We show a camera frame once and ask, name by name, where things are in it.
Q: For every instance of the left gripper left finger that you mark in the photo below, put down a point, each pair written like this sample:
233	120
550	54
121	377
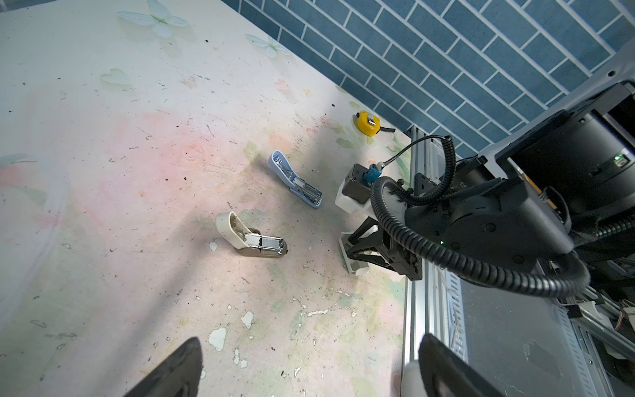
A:
178	375

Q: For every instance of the yellow tape measure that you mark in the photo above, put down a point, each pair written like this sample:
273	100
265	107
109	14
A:
370	125

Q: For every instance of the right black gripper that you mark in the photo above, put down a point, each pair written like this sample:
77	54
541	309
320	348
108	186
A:
382	250

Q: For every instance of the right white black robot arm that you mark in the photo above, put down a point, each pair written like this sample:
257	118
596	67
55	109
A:
565	197

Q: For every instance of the aluminium front rail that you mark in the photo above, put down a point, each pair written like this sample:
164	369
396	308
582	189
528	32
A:
434	304

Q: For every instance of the light blue stapler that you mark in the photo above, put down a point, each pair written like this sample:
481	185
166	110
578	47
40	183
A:
298	186

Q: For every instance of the clear tape roll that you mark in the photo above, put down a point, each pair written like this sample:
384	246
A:
411	384

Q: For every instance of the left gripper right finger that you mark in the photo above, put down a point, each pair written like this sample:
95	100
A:
445	374

